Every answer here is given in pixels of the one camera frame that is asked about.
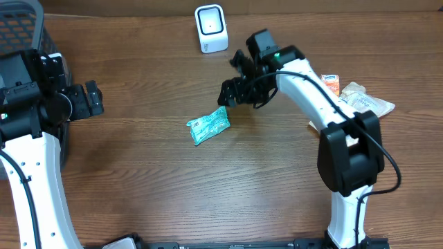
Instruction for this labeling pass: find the teal snack packet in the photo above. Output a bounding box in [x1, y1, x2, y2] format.
[186, 106, 230, 146]

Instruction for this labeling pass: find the orange snack packet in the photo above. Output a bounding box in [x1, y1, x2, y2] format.
[320, 74, 340, 96]

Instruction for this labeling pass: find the white pouch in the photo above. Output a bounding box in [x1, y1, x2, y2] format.
[307, 81, 396, 148]

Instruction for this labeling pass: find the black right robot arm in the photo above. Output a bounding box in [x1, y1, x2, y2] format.
[217, 29, 388, 248]

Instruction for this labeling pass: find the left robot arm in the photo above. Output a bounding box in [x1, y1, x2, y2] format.
[1, 49, 104, 248]

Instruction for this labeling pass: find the white barcode scanner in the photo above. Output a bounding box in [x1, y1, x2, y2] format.
[195, 4, 228, 54]

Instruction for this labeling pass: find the grey plastic mesh basket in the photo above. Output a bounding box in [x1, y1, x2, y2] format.
[1, 1, 75, 147]

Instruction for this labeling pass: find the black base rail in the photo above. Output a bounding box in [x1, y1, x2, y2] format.
[143, 239, 337, 249]

